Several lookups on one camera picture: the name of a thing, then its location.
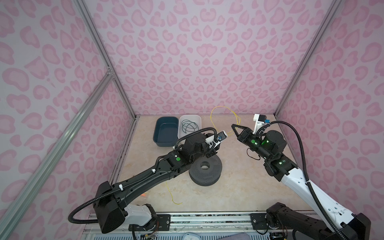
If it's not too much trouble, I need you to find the dark teal plastic bin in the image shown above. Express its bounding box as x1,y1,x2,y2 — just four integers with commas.
153,117,179,147

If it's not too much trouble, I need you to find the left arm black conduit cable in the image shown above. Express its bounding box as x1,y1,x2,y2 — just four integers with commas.
67,127,218,225

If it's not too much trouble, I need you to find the white plastic bin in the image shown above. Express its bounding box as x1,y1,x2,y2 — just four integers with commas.
178,115,202,139

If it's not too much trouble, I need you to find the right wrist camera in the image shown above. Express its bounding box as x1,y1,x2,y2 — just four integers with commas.
253,114,270,134

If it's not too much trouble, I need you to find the dark green cable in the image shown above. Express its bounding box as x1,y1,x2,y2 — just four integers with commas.
181,119,201,137

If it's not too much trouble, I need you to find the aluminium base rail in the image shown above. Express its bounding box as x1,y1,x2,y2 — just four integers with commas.
80,212,293,240

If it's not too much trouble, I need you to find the dark grey spool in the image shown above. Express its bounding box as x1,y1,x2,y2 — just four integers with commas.
189,155,223,187

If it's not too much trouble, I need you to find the diagonal aluminium frame bar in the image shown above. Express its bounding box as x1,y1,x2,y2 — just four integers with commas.
1,72,114,240

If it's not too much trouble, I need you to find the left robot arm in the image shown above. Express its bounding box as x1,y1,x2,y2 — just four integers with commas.
93,131,227,234

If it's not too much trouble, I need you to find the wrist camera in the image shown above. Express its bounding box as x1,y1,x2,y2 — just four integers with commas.
253,114,270,134
206,131,228,147

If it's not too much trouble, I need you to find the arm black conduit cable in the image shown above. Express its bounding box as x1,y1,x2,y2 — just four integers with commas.
263,120,349,240
67,127,218,225

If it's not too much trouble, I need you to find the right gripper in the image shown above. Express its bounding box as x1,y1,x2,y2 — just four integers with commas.
231,124,273,161

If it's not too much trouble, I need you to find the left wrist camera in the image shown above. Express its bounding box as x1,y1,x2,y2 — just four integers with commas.
206,131,228,147

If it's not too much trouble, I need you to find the yellow cable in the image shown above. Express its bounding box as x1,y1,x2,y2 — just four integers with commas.
164,105,241,206

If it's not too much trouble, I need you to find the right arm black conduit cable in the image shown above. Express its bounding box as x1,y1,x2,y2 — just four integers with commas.
263,120,349,240

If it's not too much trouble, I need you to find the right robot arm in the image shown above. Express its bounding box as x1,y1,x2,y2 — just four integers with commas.
232,124,371,240

